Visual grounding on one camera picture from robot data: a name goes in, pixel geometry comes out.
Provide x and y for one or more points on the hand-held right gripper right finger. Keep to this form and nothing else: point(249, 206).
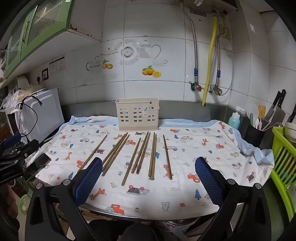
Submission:
point(209, 183)

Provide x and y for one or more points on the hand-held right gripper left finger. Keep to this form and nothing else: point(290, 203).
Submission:
point(87, 180)

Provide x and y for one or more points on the row of wooden chopsticks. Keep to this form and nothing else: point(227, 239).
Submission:
point(138, 155)

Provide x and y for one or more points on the cream plastic utensil holder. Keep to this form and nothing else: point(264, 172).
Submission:
point(137, 114)

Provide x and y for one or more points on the white cartoon printed cloth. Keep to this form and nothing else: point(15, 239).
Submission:
point(185, 176)

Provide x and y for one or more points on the black smartphone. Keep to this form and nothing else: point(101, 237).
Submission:
point(38, 163)

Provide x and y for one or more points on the green plastic bowl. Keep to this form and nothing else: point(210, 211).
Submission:
point(24, 205)

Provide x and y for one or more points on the metal pot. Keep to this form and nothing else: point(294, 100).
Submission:
point(179, 223)

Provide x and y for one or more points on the white microwave oven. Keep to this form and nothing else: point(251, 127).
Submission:
point(44, 111)

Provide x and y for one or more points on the black utensil cup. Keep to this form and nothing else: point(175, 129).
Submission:
point(254, 136)

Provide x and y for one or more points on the clear plastic bag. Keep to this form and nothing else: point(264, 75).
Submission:
point(10, 99)

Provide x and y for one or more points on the teal plastic bottle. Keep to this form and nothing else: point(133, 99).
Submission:
point(234, 120)

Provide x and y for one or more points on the green plastic dish rack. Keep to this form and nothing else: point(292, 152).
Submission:
point(283, 162)

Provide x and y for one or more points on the white rice spatula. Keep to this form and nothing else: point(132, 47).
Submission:
point(252, 112)

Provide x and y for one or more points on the yellow bottle brush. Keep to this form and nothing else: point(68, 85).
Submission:
point(261, 113)

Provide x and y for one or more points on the metal water valve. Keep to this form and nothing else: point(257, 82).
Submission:
point(217, 90)
point(196, 86)

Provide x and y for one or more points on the white bowl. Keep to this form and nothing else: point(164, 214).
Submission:
point(291, 129)

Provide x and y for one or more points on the kitchen knives on rack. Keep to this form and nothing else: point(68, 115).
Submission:
point(276, 111)

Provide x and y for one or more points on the white label sticker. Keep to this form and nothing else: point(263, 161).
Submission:
point(57, 65)

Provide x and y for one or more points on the black wall socket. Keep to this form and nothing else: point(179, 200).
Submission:
point(45, 74)

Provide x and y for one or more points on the green wall cabinet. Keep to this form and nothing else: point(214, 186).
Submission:
point(39, 27)

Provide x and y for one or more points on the wall water heater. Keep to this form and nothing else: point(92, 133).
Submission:
point(208, 5)

